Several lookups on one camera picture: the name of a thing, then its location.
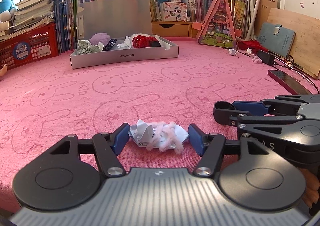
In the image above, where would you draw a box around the blue floral fabric pouch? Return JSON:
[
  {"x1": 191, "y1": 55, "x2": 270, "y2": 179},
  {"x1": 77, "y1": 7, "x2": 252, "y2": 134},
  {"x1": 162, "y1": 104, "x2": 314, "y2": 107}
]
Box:
[{"x1": 103, "y1": 39, "x2": 117, "y2": 51}]

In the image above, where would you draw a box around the green checked fabric doll dress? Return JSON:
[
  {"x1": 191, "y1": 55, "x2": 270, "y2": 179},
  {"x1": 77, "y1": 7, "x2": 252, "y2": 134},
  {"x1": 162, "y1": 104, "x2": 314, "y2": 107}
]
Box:
[{"x1": 75, "y1": 40, "x2": 104, "y2": 55}]

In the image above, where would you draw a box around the white paper origami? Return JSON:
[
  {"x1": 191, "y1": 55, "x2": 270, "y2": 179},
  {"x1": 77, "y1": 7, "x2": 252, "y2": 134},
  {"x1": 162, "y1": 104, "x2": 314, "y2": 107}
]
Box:
[{"x1": 118, "y1": 36, "x2": 133, "y2": 49}]

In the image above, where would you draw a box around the purple fluffy plush toy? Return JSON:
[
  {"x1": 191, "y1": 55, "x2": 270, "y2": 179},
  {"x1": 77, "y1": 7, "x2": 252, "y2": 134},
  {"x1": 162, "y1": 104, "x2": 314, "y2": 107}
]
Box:
[{"x1": 89, "y1": 32, "x2": 111, "y2": 47}]

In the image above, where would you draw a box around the red crocheted knit item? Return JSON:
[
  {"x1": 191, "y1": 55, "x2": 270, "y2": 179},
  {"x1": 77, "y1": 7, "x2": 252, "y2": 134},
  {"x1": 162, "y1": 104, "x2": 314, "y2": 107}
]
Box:
[{"x1": 132, "y1": 34, "x2": 158, "y2": 48}]

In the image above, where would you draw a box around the black round lid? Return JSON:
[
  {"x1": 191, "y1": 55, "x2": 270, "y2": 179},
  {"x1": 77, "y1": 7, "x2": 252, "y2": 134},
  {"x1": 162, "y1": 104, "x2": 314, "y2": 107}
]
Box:
[{"x1": 150, "y1": 41, "x2": 161, "y2": 47}]

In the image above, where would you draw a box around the dark red smartphone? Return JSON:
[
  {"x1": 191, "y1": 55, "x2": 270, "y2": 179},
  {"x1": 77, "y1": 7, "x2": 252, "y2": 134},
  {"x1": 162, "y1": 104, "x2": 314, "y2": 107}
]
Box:
[{"x1": 268, "y1": 70, "x2": 312, "y2": 95}]

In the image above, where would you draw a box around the black power adapter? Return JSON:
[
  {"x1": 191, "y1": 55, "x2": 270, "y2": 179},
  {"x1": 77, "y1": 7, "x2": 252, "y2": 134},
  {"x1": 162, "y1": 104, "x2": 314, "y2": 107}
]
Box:
[{"x1": 257, "y1": 50, "x2": 276, "y2": 66}]

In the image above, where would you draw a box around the wooden board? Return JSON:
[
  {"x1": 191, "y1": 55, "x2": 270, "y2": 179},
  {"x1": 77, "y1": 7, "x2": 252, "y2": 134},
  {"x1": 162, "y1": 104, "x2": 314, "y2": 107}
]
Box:
[{"x1": 267, "y1": 8, "x2": 320, "y2": 80}]

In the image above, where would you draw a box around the red cloth right side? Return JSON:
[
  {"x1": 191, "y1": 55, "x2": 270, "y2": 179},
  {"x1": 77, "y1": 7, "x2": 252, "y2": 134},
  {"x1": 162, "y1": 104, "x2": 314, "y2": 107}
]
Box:
[{"x1": 238, "y1": 40, "x2": 268, "y2": 54}]

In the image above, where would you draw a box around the teal notebook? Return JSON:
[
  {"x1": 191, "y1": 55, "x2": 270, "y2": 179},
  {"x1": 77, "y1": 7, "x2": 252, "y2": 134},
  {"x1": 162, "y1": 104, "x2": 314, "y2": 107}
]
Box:
[{"x1": 258, "y1": 22, "x2": 296, "y2": 58}]

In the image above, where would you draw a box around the small white crumpled paper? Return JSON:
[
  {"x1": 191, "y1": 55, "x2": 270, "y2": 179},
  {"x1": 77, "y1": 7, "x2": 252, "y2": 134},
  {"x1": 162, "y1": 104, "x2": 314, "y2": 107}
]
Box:
[{"x1": 229, "y1": 49, "x2": 237, "y2": 56}]

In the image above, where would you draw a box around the pink triangular toy house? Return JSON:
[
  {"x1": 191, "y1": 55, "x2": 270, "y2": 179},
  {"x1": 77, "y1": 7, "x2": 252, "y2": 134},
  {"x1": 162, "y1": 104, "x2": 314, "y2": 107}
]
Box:
[{"x1": 193, "y1": 0, "x2": 238, "y2": 49}]

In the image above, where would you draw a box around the red plastic basket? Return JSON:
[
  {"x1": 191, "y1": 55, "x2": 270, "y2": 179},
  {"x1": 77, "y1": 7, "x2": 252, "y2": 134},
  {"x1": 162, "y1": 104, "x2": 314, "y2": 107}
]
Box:
[{"x1": 1, "y1": 23, "x2": 59, "y2": 70}]

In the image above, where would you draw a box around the wooden drawer organizer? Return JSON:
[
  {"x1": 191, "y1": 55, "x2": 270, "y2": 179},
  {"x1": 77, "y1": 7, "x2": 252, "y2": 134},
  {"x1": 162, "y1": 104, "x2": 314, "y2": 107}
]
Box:
[{"x1": 151, "y1": 21, "x2": 197, "y2": 38}]

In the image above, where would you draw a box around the brown haired baby doll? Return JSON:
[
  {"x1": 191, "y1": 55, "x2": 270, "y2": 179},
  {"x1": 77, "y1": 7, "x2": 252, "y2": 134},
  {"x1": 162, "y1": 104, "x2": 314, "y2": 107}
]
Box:
[{"x1": 0, "y1": 64, "x2": 8, "y2": 78}]

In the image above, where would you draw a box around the silver open cardboard box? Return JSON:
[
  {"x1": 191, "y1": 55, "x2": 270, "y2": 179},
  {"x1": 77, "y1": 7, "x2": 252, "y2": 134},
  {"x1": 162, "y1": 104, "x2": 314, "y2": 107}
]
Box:
[{"x1": 70, "y1": 0, "x2": 179, "y2": 69}]

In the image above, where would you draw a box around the stack of books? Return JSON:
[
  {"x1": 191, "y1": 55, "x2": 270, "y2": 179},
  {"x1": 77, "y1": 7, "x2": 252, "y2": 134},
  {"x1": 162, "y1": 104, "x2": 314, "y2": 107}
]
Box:
[{"x1": 1, "y1": 0, "x2": 55, "y2": 41}]

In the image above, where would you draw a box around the blue thin books row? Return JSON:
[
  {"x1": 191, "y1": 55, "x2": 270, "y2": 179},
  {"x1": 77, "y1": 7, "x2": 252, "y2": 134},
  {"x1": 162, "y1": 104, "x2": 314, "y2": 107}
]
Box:
[{"x1": 55, "y1": 0, "x2": 83, "y2": 54}]

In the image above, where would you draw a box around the blue plush toy left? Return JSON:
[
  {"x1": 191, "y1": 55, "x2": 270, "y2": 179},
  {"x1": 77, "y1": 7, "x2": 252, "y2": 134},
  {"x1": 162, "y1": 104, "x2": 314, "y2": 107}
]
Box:
[{"x1": 0, "y1": 0, "x2": 17, "y2": 22}]

